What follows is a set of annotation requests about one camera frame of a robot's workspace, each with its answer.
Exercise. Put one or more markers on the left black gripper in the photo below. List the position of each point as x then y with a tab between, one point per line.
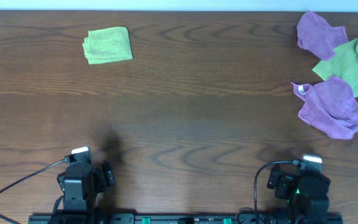
107	173

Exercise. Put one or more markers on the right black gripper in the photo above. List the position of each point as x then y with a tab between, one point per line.
274	180

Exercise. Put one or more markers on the purple cloth with white tag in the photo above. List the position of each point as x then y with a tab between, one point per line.
329	106

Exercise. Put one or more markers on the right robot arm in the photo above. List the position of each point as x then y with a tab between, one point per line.
302	207

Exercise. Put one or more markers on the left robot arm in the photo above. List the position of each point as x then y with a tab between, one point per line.
76	207

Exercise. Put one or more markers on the crumpled green cloth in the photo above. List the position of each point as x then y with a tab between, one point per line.
343	65

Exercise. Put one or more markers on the folded green cloth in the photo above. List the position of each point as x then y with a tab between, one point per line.
107	45

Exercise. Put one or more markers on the purple cloth at top right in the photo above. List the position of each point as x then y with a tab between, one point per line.
318	36

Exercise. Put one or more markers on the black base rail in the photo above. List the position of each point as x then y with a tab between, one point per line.
185	218

